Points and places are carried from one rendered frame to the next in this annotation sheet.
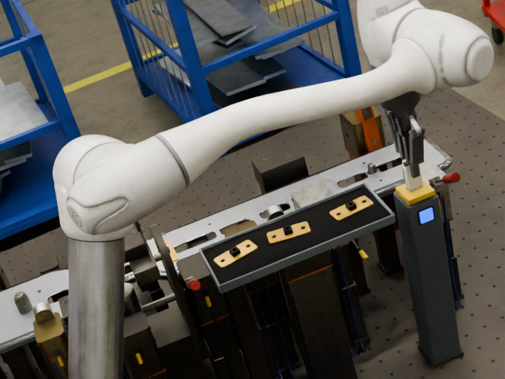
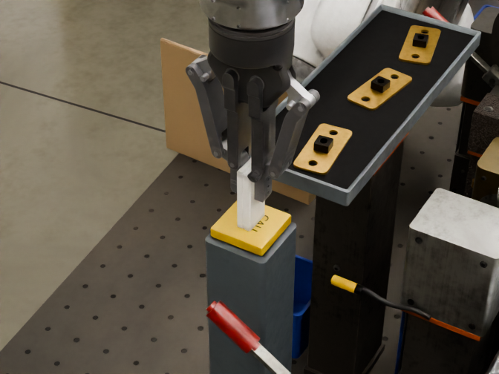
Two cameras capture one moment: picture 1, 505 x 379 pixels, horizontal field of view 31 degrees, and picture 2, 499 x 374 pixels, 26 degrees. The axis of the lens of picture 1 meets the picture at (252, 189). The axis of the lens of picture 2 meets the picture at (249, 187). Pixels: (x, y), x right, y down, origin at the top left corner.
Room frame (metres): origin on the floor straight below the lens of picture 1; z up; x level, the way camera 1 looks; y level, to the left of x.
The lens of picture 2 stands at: (2.04, -0.92, 1.86)
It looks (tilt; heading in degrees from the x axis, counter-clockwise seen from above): 39 degrees down; 132
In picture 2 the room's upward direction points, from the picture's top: straight up
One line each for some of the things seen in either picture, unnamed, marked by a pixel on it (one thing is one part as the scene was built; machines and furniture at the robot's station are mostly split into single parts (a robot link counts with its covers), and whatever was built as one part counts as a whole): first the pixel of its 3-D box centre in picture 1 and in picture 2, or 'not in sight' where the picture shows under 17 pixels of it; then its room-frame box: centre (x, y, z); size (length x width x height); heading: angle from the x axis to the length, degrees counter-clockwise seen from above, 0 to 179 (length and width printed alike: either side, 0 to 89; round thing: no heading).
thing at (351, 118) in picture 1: (367, 168); not in sight; (2.05, -0.31, 0.88); 0.14 x 0.09 x 0.36; 11
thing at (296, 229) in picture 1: (288, 231); (380, 85); (1.47, -0.05, 1.17); 0.08 x 0.04 x 0.01; 92
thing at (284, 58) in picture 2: (401, 105); (251, 56); (1.50, -0.31, 1.35); 0.08 x 0.07 x 0.09; 11
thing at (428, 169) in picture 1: (436, 239); not in sight; (1.68, -0.38, 0.88); 0.12 x 0.07 x 0.36; 11
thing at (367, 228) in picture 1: (296, 235); (365, 93); (1.46, -0.06, 1.16); 0.37 x 0.14 x 0.02; 101
